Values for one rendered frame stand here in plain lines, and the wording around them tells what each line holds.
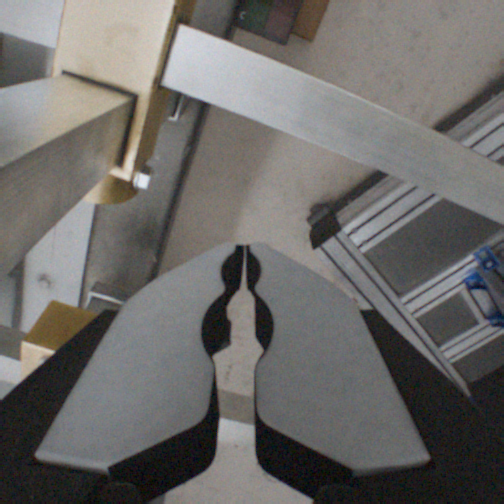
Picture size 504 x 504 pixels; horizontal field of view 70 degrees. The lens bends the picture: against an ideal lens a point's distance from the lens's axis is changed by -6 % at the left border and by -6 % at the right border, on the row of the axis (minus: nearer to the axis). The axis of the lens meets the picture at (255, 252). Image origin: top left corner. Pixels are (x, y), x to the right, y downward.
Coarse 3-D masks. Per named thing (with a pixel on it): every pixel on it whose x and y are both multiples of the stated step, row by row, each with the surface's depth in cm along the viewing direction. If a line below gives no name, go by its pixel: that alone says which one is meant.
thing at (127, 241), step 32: (224, 0) 29; (224, 32) 30; (160, 128) 34; (192, 128) 34; (160, 160) 35; (192, 160) 42; (160, 192) 37; (96, 224) 39; (128, 224) 39; (160, 224) 39; (96, 256) 41; (128, 256) 41; (160, 256) 42; (96, 288) 41; (128, 288) 43
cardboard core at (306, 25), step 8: (304, 0) 80; (312, 0) 80; (320, 0) 80; (328, 0) 81; (304, 8) 81; (312, 8) 81; (320, 8) 81; (304, 16) 81; (312, 16) 82; (320, 16) 83; (296, 24) 83; (304, 24) 82; (312, 24) 83; (296, 32) 83; (304, 32) 83; (312, 32) 84; (312, 40) 86
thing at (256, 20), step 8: (256, 0) 29; (264, 0) 29; (272, 0) 29; (248, 8) 29; (256, 8) 29; (264, 8) 29; (248, 16) 29; (256, 16) 29; (264, 16) 29; (248, 24) 30; (256, 24) 30; (264, 24) 30
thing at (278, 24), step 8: (280, 0) 29; (288, 0) 29; (296, 0) 29; (280, 8) 29; (288, 8) 29; (296, 8) 29; (272, 16) 29; (280, 16) 29; (288, 16) 29; (272, 24) 30; (280, 24) 30; (288, 24) 30; (272, 32) 30; (280, 32) 30
